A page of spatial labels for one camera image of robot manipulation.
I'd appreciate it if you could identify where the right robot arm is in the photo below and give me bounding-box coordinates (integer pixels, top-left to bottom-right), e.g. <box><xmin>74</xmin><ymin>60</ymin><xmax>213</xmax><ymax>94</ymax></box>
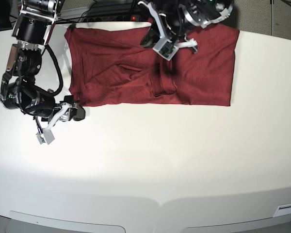
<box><xmin>0</xmin><ymin>0</ymin><xmax>85</xmax><ymax>122</ymax></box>

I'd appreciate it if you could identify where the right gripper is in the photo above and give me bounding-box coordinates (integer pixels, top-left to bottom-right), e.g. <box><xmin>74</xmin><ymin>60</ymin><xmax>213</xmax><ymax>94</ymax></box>
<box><xmin>0</xmin><ymin>81</ymin><xmax>86</xmax><ymax>122</ymax></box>

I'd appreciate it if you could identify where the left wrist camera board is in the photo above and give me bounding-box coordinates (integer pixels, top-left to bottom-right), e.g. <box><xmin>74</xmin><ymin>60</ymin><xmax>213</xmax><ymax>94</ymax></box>
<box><xmin>153</xmin><ymin>38</ymin><xmax>179</xmax><ymax>61</ymax></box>

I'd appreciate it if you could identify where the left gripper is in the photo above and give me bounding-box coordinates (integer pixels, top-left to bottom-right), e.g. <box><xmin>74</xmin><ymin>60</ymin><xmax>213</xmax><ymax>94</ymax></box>
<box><xmin>137</xmin><ymin>0</ymin><xmax>198</xmax><ymax>52</ymax></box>

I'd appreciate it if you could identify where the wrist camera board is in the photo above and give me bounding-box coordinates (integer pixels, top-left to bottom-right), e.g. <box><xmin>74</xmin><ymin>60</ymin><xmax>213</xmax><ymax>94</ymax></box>
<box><xmin>36</xmin><ymin>130</ymin><xmax>55</xmax><ymax>145</ymax></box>
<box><xmin>153</xmin><ymin>38</ymin><xmax>179</xmax><ymax>61</ymax></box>

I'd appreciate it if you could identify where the white label plate on table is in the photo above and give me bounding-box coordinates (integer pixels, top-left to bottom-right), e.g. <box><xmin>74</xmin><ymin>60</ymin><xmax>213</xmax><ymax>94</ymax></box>
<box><xmin>273</xmin><ymin>204</ymin><xmax>291</xmax><ymax>217</ymax></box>

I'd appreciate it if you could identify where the black power strip red switch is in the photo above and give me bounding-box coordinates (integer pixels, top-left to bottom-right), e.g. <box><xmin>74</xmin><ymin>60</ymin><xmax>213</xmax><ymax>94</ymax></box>
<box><xmin>81</xmin><ymin>15</ymin><xmax>142</xmax><ymax>23</ymax></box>

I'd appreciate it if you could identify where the dark red long-sleeve shirt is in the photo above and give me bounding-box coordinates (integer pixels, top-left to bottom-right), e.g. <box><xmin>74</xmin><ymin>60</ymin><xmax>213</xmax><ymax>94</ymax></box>
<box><xmin>65</xmin><ymin>24</ymin><xmax>240</xmax><ymax>107</ymax></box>

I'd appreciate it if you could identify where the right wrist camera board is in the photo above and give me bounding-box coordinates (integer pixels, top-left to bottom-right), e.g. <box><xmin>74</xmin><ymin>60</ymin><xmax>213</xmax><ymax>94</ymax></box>
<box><xmin>36</xmin><ymin>130</ymin><xmax>55</xmax><ymax>145</ymax></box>

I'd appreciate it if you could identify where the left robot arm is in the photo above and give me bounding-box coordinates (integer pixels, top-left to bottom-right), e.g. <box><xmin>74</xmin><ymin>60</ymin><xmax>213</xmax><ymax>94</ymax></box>
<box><xmin>138</xmin><ymin>0</ymin><xmax>234</xmax><ymax>43</ymax></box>

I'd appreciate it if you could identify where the thin white vertical pole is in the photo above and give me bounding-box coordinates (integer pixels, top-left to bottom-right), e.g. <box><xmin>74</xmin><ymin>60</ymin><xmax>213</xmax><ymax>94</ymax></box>
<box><xmin>270</xmin><ymin>0</ymin><xmax>275</xmax><ymax>35</ymax></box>

